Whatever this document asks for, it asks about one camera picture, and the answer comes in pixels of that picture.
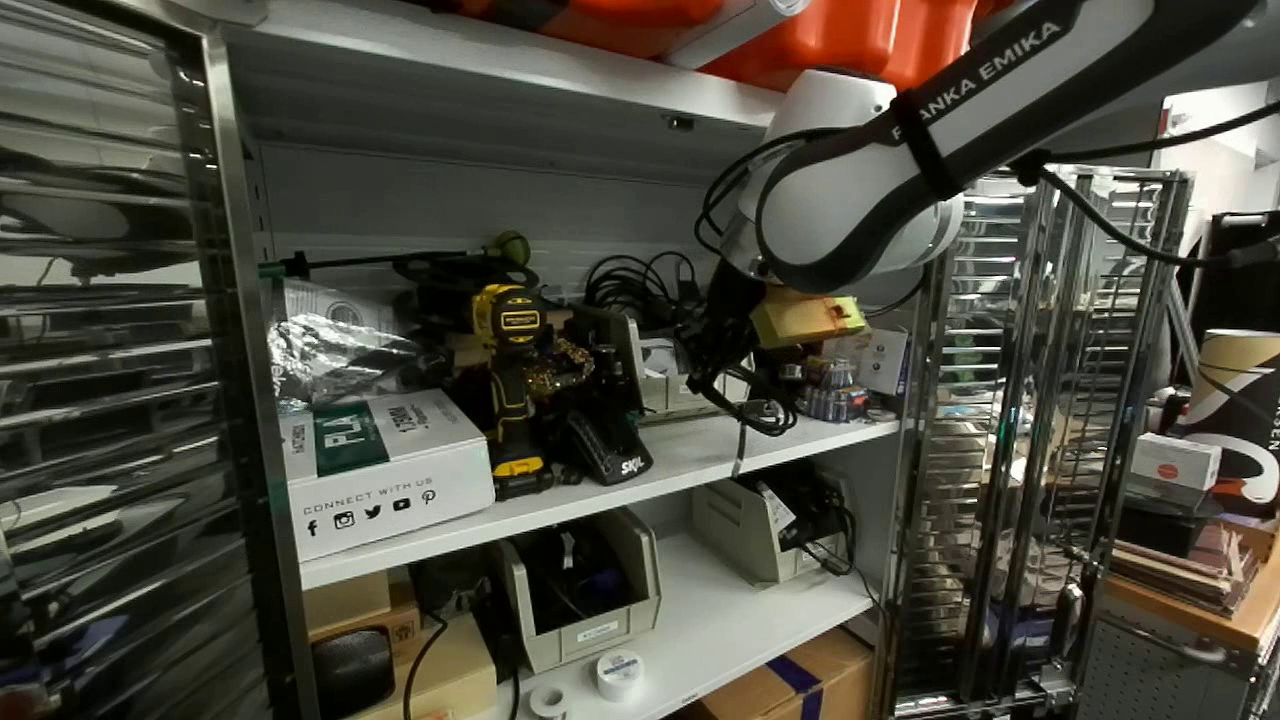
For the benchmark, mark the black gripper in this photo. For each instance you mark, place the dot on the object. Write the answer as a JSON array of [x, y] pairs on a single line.
[[742, 306]]

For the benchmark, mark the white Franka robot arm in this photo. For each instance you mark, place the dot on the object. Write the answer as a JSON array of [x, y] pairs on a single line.
[[852, 212]]

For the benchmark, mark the grey metal shelf unit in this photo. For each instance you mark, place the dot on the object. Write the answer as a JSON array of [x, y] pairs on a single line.
[[695, 447]]

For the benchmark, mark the brass coloured tool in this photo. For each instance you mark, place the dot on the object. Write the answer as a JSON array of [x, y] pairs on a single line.
[[566, 357]]

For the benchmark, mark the taped cardboard box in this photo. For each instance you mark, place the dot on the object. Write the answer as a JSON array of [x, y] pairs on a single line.
[[825, 680]]

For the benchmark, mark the white box with green print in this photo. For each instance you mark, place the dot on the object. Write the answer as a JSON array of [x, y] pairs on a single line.
[[386, 503]]

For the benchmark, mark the beige cardboard box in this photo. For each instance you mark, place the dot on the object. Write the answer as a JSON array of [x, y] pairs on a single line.
[[454, 675]]

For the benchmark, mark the battery pack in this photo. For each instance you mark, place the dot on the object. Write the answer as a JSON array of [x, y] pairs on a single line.
[[834, 399]]

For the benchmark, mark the black battery charger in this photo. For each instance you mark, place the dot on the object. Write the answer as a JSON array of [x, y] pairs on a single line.
[[601, 447]]

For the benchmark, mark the white printed carton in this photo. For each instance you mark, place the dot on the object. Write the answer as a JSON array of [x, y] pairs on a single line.
[[880, 361]]

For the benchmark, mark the black rod with green knob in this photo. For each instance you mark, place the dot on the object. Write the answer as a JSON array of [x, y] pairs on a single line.
[[509, 246]]

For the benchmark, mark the small white tape roll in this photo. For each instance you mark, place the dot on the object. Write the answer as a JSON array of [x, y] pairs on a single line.
[[534, 706]]

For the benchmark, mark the clear plastic bag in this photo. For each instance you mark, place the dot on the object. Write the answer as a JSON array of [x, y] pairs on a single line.
[[332, 355]]

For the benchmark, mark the brown flat board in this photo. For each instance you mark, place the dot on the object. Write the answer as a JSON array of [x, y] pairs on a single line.
[[344, 600]]

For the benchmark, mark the white device with red dot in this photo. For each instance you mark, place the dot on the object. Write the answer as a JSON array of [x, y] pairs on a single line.
[[1174, 460]]

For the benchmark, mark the black rounded object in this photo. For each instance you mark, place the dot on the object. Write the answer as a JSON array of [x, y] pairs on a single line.
[[355, 675]]

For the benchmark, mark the stack of papers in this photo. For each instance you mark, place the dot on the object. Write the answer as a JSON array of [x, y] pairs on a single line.
[[1185, 555]]

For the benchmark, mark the beige tape roll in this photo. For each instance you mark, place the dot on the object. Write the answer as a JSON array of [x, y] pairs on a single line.
[[1242, 349]]

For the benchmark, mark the grey cabinet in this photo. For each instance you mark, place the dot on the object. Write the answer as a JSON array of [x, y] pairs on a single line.
[[1161, 675]]

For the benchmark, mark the black monitor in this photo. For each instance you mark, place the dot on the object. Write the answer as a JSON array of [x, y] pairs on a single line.
[[1246, 282]]

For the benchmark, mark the white curved object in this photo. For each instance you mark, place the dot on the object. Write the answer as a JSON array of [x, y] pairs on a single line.
[[1254, 460]]

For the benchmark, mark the wooden table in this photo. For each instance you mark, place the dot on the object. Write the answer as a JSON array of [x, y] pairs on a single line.
[[1242, 623]]

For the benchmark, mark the dark steel tray rack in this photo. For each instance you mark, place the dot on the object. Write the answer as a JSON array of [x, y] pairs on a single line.
[[104, 401]]

